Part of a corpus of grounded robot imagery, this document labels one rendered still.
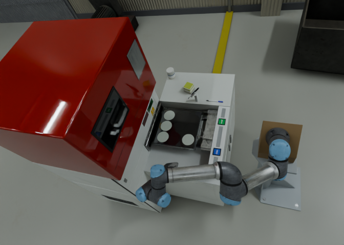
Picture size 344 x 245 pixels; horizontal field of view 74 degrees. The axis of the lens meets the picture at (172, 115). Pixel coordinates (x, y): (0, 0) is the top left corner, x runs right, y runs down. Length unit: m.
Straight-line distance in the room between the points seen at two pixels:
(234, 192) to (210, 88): 1.03
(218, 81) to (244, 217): 1.37
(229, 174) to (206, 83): 1.06
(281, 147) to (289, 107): 1.66
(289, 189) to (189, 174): 1.64
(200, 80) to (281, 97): 1.40
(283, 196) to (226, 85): 1.28
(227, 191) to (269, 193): 1.38
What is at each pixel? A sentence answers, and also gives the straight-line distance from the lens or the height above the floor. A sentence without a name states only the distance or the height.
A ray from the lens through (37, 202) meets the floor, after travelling 3.51.
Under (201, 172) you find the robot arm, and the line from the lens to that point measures 1.21.
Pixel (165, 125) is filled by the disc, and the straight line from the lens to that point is 1.98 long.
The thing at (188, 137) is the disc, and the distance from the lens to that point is 1.87.
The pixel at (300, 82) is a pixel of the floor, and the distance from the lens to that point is 3.41.
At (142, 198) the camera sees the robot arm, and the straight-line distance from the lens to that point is 1.31.
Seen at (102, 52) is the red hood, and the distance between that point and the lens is 1.31.
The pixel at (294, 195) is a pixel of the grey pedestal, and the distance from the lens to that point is 2.68.
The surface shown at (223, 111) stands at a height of 0.96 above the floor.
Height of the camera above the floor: 2.54
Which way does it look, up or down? 55 degrees down
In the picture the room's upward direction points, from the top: 23 degrees counter-clockwise
